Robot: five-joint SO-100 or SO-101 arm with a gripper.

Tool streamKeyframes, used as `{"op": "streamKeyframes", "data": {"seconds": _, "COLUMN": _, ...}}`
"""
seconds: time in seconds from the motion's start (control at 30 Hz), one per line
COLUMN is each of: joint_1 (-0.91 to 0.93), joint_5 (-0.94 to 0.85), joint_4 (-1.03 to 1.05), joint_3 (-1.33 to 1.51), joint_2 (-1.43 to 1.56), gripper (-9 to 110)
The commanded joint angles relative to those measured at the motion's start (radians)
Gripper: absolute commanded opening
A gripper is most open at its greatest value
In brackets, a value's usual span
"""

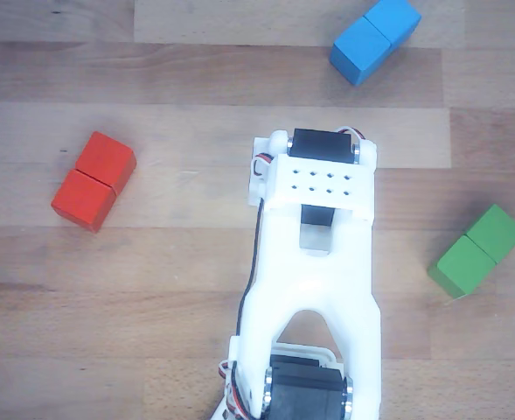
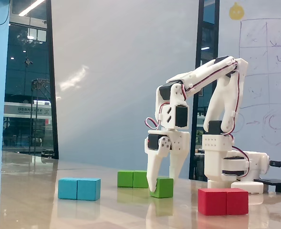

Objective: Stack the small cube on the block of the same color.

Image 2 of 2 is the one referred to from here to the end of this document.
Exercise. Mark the small green cube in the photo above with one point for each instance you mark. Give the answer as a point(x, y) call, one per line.
point(165, 188)

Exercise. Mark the yellow round sticker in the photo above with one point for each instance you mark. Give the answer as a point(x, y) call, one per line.
point(236, 12)

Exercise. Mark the long blue block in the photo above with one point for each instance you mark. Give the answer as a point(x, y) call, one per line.
point(79, 189)

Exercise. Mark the black door frame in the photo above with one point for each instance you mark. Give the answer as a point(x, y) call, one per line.
point(200, 23)

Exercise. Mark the white storefront sign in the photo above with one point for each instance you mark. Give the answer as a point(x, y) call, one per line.
point(23, 109)

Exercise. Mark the metal lattice tower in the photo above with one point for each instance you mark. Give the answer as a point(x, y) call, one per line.
point(41, 80)

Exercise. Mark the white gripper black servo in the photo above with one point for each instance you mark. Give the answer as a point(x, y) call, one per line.
point(179, 141)

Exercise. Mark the flat black box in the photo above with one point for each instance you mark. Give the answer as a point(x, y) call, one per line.
point(278, 184)

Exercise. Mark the long green block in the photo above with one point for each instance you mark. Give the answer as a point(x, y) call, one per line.
point(130, 179)

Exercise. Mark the black window post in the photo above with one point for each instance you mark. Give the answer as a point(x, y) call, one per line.
point(51, 71)

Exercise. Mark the long red block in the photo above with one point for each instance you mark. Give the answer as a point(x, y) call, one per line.
point(222, 202)

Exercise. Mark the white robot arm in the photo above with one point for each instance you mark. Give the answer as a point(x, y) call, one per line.
point(216, 148)

